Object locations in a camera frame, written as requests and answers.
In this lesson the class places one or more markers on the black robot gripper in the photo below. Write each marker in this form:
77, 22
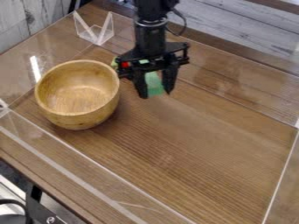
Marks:
152, 54

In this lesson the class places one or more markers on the green foam block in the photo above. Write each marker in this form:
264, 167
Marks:
153, 83

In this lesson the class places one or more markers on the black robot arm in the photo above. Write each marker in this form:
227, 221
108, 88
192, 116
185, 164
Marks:
151, 10

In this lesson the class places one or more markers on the light wooden bowl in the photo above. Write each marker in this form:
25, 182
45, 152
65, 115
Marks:
77, 94

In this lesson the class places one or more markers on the red ball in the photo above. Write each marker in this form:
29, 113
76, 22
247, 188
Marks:
124, 64

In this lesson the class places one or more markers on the small green cube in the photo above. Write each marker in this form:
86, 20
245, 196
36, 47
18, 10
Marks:
113, 64

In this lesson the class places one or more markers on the clear acrylic corner bracket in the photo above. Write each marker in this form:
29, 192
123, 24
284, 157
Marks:
94, 34

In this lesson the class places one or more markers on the clear acrylic tray wall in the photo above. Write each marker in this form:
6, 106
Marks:
86, 187

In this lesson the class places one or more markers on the black table leg bracket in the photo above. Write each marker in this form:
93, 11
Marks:
38, 212

